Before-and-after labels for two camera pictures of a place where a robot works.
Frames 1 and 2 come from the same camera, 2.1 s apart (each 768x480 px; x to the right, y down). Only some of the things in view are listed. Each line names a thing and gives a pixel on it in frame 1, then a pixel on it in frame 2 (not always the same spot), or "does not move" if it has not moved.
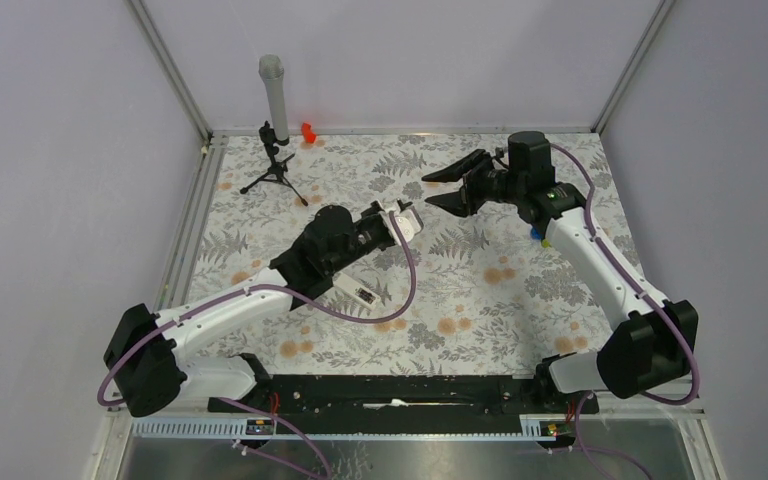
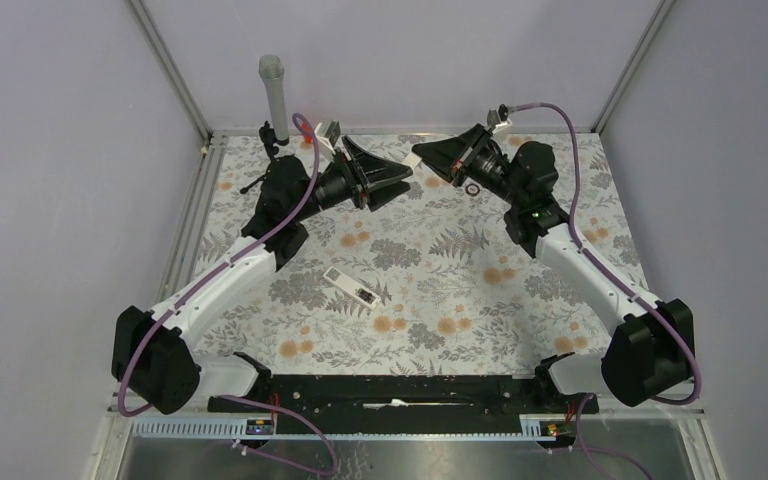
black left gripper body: [367, 232] -> [350, 181]
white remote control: [356, 290] does not move
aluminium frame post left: [170, 68] does not move
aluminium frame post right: [641, 50] does not move
